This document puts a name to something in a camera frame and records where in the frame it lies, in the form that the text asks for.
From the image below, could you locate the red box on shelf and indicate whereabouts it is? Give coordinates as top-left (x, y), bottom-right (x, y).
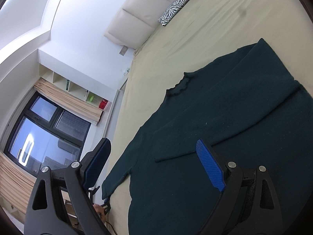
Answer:
top-left (99, 99), bottom-right (108, 110)

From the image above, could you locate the beige bed sheet mattress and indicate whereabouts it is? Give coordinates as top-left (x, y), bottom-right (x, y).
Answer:
top-left (108, 0), bottom-right (312, 234)

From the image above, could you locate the cream padded headboard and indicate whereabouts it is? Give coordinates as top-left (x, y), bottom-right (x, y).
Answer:
top-left (104, 0), bottom-right (175, 49)

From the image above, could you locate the dark green knit sweater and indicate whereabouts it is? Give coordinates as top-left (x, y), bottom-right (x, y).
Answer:
top-left (102, 39), bottom-right (312, 234)

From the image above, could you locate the wall switch panel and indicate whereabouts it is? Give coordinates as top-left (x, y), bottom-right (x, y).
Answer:
top-left (119, 46), bottom-right (128, 56)

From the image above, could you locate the zebra print pillow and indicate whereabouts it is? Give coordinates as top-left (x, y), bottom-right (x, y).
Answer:
top-left (158, 0), bottom-right (190, 27)

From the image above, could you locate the beige curtain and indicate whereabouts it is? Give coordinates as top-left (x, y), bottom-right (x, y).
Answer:
top-left (34, 78), bottom-right (102, 124)

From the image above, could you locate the person's left hand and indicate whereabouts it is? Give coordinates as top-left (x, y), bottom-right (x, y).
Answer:
top-left (93, 204), bottom-right (106, 223)

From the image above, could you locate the dark framed window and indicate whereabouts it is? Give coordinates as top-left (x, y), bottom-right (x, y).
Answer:
top-left (4, 92), bottom-right (91, 176)

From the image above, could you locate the white wall shelf unit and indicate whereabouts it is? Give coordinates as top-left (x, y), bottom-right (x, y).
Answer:
top-left (39, 64), bottom-right (112, 112)

